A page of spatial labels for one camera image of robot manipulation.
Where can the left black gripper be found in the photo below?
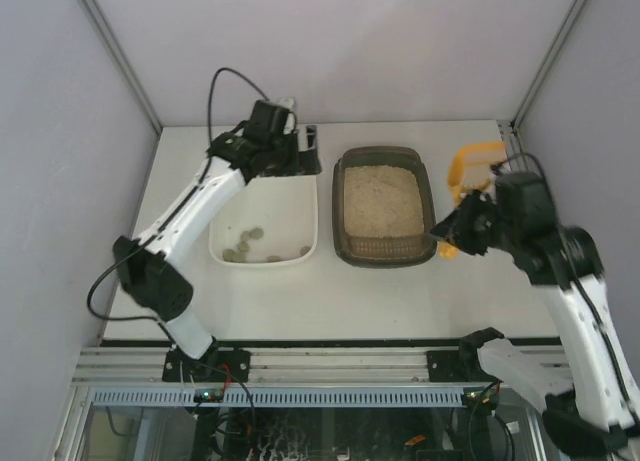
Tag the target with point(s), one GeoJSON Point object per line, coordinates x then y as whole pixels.
{"type": "Point", "coordinates": [295, 154]}

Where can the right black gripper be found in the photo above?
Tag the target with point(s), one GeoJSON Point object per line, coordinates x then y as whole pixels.
{"type": "Point", "coordinates": [470, 226]}

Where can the yellow litter scoop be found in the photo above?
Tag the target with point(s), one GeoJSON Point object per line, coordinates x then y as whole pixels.
{"type": "Point", "coordinates": [470, 169]}

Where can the dark brown litter box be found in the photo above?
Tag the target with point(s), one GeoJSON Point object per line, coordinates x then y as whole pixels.
{"type": "Point", "coordinates": [382, 208]}

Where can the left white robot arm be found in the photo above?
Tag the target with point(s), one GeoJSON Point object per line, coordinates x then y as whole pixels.
{"type": "Point", "coordinates": [148, 267]}

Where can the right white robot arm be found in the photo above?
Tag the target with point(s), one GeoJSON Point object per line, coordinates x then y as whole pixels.
{"type": "Point", "coordinates": [595, 412]}

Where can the white plastic tray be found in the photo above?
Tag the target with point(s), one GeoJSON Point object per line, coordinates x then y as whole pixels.
{"type": "Point", "coordinates": [287, 211]}

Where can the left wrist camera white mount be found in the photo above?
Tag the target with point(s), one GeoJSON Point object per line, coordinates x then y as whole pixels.
{"type": "Point", "coordinates": [290, 103]}

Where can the right aluminium side rail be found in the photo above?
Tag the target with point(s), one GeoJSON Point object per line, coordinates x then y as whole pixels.
{"type": "Point", "coordinates": [553, 257]}

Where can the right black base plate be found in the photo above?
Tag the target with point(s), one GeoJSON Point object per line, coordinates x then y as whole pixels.
{"type": "Point", "coordinates": [456, 365]}

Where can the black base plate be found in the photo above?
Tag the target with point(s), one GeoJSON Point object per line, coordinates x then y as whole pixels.
{"type": "Point", "coordinates": [456, 365]}
{"type": "Point", "coordinates": [217, 365]}

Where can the grey slotted cable duct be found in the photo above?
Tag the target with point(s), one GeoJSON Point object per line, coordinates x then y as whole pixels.
{"type": "Point", "coordinates": [236, 397]}

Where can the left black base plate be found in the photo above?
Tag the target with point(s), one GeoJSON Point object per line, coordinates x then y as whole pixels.
{"type": "Point", "coordinates": [217, 365]}

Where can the aluminium front rail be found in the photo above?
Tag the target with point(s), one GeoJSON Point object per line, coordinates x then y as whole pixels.
{"type": "Point", "coordinates": [270, 366]}

